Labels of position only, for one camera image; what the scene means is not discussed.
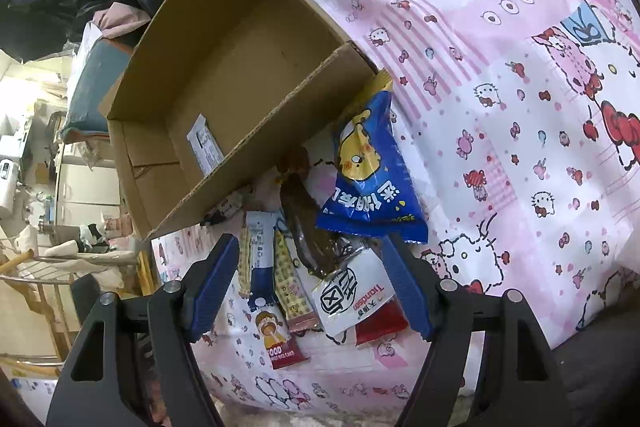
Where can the pink cloth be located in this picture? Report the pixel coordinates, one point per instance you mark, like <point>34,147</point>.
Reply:
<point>120,19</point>

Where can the wooden rack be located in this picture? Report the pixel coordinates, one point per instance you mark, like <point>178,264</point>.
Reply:
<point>30,267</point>

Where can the clear bag of chocolate sticks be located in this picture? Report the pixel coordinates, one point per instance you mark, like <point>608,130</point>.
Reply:
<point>305,232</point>

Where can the white and red snack packet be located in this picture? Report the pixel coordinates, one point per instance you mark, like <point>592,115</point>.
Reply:
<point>377,332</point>

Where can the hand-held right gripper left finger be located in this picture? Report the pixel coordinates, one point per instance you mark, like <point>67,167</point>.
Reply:
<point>212,292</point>

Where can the white cabinet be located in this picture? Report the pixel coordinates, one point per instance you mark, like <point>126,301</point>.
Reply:
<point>85,187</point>

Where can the black plastic bag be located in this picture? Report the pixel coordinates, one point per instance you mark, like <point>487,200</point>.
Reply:
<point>50,7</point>

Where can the brown cardboard box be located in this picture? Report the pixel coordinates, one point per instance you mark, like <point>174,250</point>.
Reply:
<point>240,57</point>

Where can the yellow patterned narrow snack packet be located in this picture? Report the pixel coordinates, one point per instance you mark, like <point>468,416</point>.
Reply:
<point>290,287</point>

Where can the pink cartoon printed bedsheet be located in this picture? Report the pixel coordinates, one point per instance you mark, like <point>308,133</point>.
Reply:
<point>500,132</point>

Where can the teal cushion with orange edge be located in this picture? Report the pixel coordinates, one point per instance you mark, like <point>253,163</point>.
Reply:
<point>95,77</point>

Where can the white snack packet black print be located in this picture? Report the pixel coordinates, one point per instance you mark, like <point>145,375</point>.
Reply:
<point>345,302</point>

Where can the blue yellow cartoon snack bag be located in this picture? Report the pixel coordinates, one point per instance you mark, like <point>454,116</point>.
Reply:
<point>370,177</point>

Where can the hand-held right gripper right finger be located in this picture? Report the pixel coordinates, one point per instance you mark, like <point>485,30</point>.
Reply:
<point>405,287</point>

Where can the white blue rice cake packet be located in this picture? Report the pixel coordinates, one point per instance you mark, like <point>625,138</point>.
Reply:
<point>262,267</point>

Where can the thin yellow snack stick packet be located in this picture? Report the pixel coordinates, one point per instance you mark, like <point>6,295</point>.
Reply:
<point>245,262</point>

